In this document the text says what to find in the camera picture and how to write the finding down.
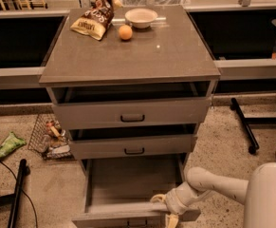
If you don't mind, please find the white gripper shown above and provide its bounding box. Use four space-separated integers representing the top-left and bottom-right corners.
150 182 212 228

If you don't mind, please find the grey bottom drawer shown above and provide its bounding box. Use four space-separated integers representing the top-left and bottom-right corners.
71 154 202 228

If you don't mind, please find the grey drawer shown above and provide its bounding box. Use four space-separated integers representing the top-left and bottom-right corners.
50 83 212 131
70 123 197 160
71 154 202 228

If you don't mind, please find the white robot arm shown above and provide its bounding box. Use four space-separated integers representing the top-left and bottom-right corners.
151 162 276 228

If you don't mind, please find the grey middle drawer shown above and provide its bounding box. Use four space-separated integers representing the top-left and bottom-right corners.
70 123 197 160

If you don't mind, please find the grey top drawer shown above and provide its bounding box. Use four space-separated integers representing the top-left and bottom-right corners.
50 83 212 131

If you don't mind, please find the grey drawer cabinet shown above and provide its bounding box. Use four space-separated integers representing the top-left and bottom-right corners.
38 5 221 176

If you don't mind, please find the black stand leg right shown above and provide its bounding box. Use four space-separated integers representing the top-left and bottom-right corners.
230 98 276 155

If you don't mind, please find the black stand leg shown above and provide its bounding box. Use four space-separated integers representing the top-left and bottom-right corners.
0 159 28 228
230 98 276 155

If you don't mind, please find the black stand leg left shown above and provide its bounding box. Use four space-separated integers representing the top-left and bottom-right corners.
0 159 28 228

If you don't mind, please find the green snack bag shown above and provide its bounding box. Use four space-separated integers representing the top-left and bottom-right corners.
0 132 27 160

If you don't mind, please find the orange fruit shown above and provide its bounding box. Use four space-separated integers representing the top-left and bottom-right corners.
119 25 133 41

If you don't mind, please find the white bowl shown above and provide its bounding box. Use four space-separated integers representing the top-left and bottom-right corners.
125 9 157 29

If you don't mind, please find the brown chip bag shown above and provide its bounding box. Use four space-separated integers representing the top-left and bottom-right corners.
70 0 122 41

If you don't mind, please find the wire basket with items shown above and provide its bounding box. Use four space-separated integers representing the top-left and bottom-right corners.
28 114 72 160

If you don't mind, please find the black cable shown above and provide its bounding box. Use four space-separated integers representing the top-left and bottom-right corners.
0 136 39 228

